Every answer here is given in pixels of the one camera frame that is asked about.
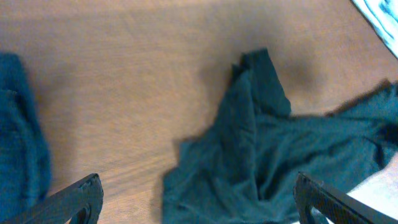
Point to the folded navy blue shirt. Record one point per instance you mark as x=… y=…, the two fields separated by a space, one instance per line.
x=25 y=158

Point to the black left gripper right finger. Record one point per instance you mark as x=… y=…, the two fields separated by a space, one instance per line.
x=333 y=204

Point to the dark green shirt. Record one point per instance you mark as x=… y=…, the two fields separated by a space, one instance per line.
x=244 y=167

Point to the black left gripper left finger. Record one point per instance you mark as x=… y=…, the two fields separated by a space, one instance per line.
x=79 y=203

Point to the light blue shirt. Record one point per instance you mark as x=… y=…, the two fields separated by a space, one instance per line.
x=382 y=15

